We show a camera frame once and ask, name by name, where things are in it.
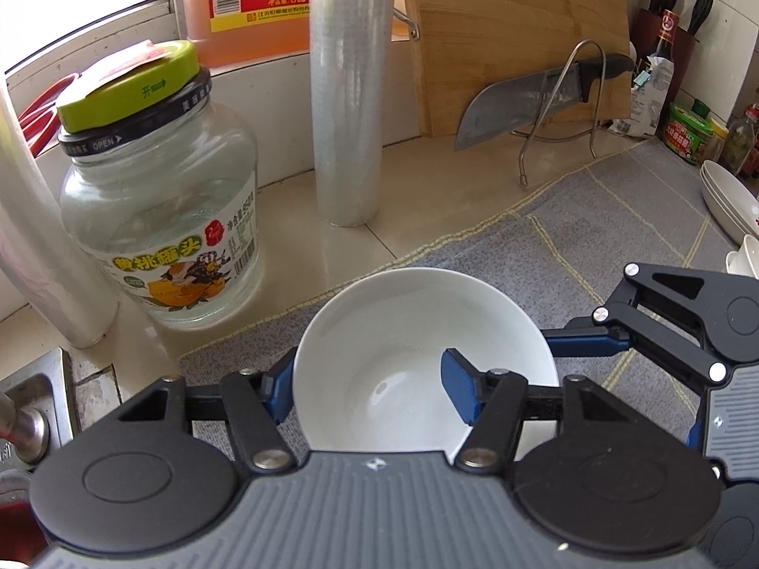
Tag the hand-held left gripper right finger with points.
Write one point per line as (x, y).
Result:
(459, 385)

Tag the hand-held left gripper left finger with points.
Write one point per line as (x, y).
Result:
(281, 388)

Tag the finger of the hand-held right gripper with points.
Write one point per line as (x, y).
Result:
(584, 344)
(695, 430)

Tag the white fruit print plate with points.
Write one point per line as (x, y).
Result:
(732, 226)
(726, 210)

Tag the stack of white plates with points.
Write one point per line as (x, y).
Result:
(732, 181)

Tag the grey checked dish mat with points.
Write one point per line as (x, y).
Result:
(593, 219)

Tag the glass jar green lid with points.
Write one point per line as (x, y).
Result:
(160, 207)

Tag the steel sink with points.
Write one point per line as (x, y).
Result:
(53, 379)

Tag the green lidded sauce jar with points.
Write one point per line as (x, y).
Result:
(688, 136)

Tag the yellow lidded spice jar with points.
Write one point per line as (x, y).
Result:
(717, 142)

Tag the red capped grey bottle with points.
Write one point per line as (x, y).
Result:
(741, 148)

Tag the metal faucet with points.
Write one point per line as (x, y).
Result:
(24, 432)

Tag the small green capped container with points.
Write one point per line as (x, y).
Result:
(699, 108)

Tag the short cling film roll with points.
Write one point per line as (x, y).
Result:
(53, 249)

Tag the tall cling film roll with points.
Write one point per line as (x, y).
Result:
(350, 101)

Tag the dark brown knife block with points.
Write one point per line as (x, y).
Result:
(643, 41)

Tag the dark soy sauce bottle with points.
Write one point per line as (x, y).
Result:
(667, 41)

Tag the bamboo cutting board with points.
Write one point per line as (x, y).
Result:
(504, 23)

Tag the black kitchen scissors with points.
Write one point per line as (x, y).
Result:
(701, 15)

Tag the red plastic object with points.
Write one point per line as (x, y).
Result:
(41, 118)

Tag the orange cooking wine jug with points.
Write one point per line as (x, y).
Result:
(261, 0)

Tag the window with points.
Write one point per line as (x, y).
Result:
(89, 0)

